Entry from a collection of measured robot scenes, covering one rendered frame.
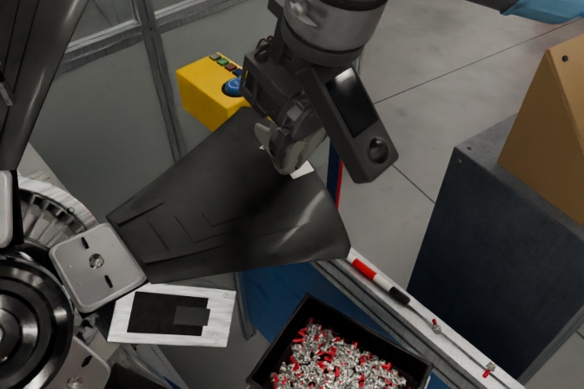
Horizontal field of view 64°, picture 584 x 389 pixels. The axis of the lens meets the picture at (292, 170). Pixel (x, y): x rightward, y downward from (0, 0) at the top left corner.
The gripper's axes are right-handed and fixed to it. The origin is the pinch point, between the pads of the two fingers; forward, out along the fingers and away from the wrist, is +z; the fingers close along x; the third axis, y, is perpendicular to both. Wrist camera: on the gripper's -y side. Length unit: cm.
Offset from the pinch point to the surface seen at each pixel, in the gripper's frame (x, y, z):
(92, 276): 23.3, 2.2, 0.6
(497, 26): -276, 52, 137
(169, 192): 12.4, 6.2, 1.7
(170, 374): 13, 5, 118
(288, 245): 6.1, -6.6, 0.8
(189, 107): -8.9, 31.4, 27.5
